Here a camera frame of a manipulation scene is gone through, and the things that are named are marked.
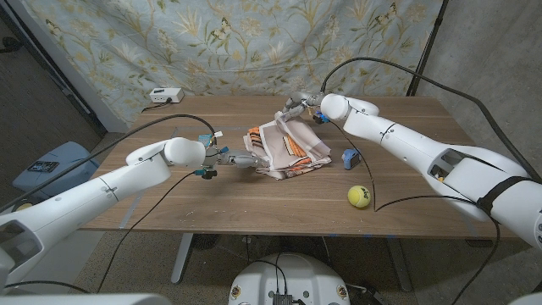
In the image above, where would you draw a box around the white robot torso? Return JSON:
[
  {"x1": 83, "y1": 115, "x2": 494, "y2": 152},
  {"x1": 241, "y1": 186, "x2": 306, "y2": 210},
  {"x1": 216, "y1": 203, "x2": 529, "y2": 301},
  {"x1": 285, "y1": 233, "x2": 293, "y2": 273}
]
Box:
[{"x1": 228, "y1": 252, "x2": 351, "y2": 305}]

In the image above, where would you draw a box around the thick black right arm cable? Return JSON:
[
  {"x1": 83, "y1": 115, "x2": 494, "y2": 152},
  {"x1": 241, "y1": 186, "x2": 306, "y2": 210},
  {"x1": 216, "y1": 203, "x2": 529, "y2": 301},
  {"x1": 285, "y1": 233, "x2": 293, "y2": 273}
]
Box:
[{"x1": 319, "y1": 56, "x2": 542, "y2": 183}]

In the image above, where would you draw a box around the small blue toy camera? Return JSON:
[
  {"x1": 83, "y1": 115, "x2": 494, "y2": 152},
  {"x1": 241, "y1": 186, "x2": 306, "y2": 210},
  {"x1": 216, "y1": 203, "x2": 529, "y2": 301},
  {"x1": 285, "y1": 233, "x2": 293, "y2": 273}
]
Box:
[{"x1": 341, "y1": 148, "x2": 362, "y2": 171}]

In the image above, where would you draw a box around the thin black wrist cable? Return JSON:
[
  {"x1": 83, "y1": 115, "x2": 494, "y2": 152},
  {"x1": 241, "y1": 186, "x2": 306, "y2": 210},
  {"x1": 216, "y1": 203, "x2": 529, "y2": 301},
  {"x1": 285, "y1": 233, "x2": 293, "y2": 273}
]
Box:
[
  {"x1": 329, "y1": 121, "x2": 501, "y2": 305},
  {"x1": 96, "y1": 168, "x2": 218, "y2": 294}
]

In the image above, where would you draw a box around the black torso cable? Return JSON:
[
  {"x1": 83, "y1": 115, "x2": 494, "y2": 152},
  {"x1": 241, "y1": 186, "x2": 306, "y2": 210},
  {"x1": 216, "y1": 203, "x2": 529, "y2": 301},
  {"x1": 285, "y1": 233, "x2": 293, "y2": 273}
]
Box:
[{"x1": 249, "y1": 253, "x2": 290, "y2": 297}]

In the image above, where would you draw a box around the blue plastic bin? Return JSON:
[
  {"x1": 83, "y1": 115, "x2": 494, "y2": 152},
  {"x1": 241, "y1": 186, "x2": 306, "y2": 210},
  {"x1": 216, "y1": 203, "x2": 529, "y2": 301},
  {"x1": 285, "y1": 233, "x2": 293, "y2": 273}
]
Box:
[{"x1": 12, "y1": 141, "x2": 101, "y2": 201}]

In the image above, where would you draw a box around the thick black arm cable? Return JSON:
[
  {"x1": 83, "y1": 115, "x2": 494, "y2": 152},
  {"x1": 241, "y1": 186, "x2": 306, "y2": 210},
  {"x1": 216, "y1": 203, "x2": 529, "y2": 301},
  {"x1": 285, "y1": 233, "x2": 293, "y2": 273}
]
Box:
[
  {"x1": 319, "y1": 56, "x2": 542, "y2": 183},
  {"x1": 0, "y1": 113, "x2": 218, "y2": 213}
]

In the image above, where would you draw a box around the black backdrop stand pole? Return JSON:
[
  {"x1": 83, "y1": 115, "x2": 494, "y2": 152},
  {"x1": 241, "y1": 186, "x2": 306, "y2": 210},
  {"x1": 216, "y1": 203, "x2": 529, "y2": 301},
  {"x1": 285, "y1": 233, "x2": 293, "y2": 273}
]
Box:
[
  {"x1": 406, "y1": 0, "x2": 450, "y2": 97},
  {"x1": 0, "y1": 3, "x2": 109, "y2": 137}
]

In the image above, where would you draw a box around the black power box cable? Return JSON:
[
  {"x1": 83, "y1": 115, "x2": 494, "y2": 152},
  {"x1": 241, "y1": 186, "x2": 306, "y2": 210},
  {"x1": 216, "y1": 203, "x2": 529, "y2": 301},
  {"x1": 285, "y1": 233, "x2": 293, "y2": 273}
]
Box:
[{"x1": 141, "y1": 97, "x2": 173, "y2": 114}]

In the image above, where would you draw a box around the white power box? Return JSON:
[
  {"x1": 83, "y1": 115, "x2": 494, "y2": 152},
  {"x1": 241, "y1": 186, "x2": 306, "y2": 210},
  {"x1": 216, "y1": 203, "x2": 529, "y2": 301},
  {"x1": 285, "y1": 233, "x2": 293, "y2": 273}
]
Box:
[{"x1": 148, "y1": 87, "x2": 185, "y2": 104}]

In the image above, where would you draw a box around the thin black left wrist cable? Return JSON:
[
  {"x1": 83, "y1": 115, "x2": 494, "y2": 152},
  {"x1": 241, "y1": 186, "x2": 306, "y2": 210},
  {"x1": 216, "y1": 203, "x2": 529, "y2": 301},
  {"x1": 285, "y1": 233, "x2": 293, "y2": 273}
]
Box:
[{"x1": 96, "y1": 168, "x2": 218, "y2": 294}]

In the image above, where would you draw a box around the floral printed backdrop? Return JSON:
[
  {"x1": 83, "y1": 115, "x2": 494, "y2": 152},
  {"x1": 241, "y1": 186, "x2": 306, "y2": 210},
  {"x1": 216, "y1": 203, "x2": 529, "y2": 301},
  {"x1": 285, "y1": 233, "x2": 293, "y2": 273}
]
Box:
[{"x1": 20, "y1": 0, "x2": 445, "y2": 128}]

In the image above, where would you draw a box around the beige cloth with orange stripes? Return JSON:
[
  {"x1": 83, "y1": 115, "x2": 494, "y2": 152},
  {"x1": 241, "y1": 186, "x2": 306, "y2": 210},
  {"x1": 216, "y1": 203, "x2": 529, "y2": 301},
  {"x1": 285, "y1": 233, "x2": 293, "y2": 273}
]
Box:
[{"x1": 243, "y1": 110, "x2": 333, "y2": 181}]

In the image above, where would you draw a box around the grey metal table leg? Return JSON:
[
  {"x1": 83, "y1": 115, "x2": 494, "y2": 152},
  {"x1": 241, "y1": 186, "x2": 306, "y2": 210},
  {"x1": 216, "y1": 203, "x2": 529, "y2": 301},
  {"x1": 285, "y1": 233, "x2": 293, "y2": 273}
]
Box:
[
  {"x1": 387, "y1": 236, "x2": 412, "y2": 292},
  {"x1": 170, "y1": 232, "x2": 195, "y2": 284}
]

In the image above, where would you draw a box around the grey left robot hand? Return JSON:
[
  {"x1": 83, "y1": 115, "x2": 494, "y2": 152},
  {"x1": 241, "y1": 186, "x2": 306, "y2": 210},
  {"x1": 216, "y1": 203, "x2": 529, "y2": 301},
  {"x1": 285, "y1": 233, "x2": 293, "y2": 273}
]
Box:
[{"x1": 207, "y1": 148, "x2": 268, "y2": 169}]

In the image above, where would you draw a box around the yellow tennis ball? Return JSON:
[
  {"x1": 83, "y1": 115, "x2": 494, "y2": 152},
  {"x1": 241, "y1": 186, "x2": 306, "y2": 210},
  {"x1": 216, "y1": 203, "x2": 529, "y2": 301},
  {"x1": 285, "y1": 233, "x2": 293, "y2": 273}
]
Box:
[{"x1": 347, "y1": 185, "x2": 372, "y2": 209}]

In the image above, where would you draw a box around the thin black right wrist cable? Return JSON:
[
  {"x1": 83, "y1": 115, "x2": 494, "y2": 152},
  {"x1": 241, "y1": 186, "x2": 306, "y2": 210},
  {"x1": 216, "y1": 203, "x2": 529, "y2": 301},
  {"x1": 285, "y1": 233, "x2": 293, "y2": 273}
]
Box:
[{"x1": 329, "y1": 121, "x2": 501, "y2": 305}]

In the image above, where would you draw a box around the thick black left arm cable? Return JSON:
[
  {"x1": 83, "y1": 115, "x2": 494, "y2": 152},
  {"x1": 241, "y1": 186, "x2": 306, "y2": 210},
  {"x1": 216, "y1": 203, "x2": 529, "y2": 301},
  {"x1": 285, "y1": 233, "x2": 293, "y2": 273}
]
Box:
[{"x1": 0, "y1": 113, "x2": 218, "y2": 213}]

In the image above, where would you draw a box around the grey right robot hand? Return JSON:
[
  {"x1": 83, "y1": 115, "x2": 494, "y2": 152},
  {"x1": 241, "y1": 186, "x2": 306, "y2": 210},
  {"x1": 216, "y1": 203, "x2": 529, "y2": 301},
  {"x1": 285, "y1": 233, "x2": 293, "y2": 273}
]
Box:
[{"x1": 281, "y1": 91, "x2": 327, "y2": 124}]

